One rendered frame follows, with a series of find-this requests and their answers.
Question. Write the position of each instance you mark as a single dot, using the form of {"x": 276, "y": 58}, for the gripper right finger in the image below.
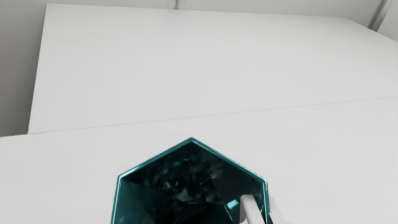
{"x": 275, "y": 216}

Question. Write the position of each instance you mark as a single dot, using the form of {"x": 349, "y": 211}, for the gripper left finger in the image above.
{"x": 251, "y": 211}

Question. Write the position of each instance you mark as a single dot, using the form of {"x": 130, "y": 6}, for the teal faceted mug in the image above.
{"x": 174, "y": 186}

